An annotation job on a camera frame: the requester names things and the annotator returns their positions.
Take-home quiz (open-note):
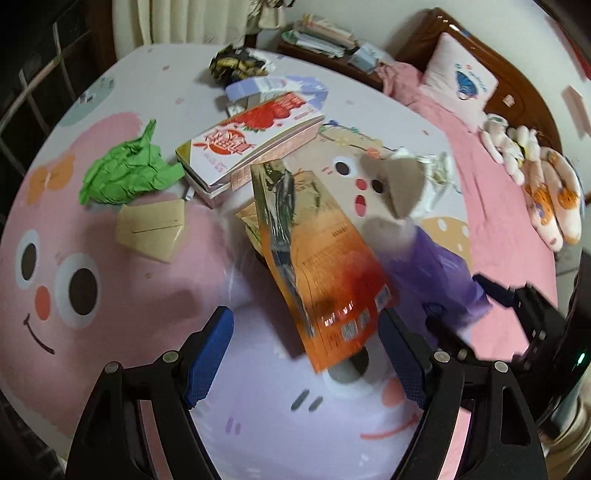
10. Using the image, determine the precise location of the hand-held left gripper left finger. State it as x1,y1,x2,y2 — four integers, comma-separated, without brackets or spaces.
65,305,235,480

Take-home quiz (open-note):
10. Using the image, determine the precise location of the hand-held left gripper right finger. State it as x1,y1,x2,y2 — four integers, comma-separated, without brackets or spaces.
379,307,549,480

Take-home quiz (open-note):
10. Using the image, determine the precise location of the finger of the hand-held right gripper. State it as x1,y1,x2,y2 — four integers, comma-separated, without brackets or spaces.
425,315,527,370
472,273,561,352

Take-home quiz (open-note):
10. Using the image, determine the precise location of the purple plastic bag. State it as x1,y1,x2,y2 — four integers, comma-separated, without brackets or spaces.
383,226,492,333

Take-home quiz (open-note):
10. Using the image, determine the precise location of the orange snack packet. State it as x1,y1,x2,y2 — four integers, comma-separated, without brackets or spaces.
249,159,398,374

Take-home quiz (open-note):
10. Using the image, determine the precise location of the purple white carton box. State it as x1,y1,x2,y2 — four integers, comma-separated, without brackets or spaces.
224,75,331,116

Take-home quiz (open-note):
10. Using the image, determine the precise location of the black gold foil wrapper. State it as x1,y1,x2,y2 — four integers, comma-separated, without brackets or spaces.
209,44,273,84

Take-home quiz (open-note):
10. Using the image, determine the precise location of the pink bed sheet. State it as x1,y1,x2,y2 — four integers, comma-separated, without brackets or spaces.
383,60,561,370

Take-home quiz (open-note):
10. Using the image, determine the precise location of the cartoon monster tablecloth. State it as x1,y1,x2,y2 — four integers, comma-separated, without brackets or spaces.
0,44,476,480

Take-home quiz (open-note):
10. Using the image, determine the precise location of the plush toy with bolster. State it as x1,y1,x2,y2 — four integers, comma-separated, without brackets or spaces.
522,148,583,252

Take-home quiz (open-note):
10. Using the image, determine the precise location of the tan folded paper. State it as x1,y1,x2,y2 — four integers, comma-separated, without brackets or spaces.
115,199,188,265

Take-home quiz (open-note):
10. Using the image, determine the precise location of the white yellow plush toy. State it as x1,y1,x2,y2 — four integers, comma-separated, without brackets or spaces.
505,124,543,162

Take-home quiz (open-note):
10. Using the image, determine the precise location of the white pink plush rabbit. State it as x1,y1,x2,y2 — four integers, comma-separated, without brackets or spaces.
480,113,522,174

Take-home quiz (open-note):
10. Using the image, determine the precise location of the green crumpled paper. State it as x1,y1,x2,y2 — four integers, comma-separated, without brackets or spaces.
78,119,185,206

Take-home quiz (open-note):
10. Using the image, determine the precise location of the pink pillow blue print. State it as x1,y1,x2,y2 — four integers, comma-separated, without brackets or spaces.
420,31,500,132

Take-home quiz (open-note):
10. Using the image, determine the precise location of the strawberry print box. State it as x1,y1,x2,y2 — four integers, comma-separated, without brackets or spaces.
175,91,326,208

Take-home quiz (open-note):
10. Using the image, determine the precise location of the carved wooden headboard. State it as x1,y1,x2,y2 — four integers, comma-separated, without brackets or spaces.
394,7,566,158

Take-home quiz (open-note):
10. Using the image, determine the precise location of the light blue tissue box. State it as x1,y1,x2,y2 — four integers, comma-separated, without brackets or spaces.
348,44,389,72

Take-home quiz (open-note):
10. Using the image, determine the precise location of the wooden nightstand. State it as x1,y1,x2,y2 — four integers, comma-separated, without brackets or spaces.
277,39,386,90

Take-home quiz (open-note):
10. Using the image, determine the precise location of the stack of books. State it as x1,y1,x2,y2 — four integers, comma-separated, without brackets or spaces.
281,14,358,58

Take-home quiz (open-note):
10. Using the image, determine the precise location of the metal window grille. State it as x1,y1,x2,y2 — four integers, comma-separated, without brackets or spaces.
0,0,116,153

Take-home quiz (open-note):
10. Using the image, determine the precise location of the cream curtain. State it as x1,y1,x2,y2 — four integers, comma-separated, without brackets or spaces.
113,0,245,47

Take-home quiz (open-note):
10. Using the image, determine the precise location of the white handbag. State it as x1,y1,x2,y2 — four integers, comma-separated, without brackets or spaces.
245,0,287,33

